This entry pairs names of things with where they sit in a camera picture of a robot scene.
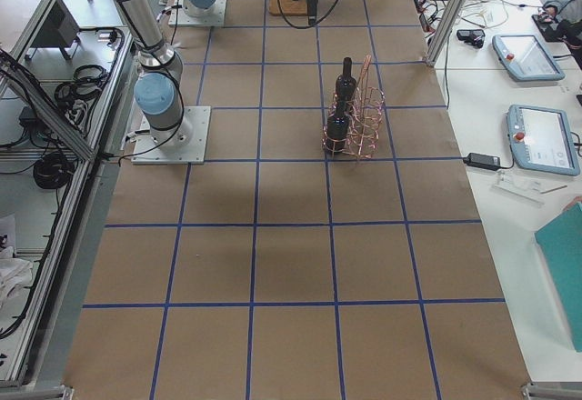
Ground far teach pendant tablet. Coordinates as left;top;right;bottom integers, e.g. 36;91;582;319
491;35;565;82

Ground teach pendant tablet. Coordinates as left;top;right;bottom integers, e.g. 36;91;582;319
507;105;580;176
491;35;565;82

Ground black power adapter brick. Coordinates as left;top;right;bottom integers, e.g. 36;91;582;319
463;153;501;171

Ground near teach pendant tablet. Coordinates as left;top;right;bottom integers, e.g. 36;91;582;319
507;105;580;176

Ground clear acrylic holder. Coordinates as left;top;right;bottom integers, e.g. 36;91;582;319
492;171;545;206

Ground teal box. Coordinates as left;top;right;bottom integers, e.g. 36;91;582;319
535;202;581;352

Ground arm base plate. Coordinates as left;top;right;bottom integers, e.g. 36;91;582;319
169;0;226;27
131;106;211;165

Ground copper wire bottle basket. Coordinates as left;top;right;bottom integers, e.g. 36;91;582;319
322;55;385;160

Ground aluminium frame post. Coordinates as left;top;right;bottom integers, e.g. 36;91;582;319
425;0;466;67

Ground coiled black cables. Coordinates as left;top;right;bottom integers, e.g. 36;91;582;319
32;152;74;191

